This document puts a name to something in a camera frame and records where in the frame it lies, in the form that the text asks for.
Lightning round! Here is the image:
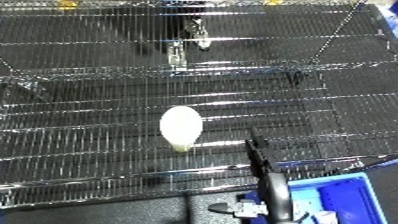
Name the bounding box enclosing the white paper cup green band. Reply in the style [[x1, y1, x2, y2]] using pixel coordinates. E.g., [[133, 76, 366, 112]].
[[158, 105, 205, 153]]

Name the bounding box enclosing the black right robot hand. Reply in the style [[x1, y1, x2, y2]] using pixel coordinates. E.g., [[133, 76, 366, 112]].
[[206, 127, 297, 224]]

